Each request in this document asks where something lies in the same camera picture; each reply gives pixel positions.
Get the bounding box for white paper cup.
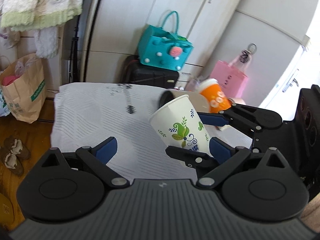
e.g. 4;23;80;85
149;105;210;155

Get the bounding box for orange coco paper cup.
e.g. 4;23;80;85
196;79;231;113

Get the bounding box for beige cylindrical cup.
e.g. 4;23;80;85
158;89;210;113

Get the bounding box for pink paper gift bag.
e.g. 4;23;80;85
209;55;252;98

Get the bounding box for brown slippers pair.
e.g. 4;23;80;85
1;136;30;177

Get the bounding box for black keyring on hook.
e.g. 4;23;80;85
239;43;257;63

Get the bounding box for white patterned tablecloth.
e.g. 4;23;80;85
50;83;196;181

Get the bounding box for white printed plastic bag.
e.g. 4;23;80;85
0;89;10;117

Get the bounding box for brown paper shopping bag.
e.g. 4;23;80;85
1;54;46;124

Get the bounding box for black suitcase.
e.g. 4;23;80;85
119;55;179;89

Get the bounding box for teal felt handbag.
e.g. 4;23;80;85
137;11;194;71

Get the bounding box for white wardrobe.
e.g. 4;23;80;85
79;0;240;83

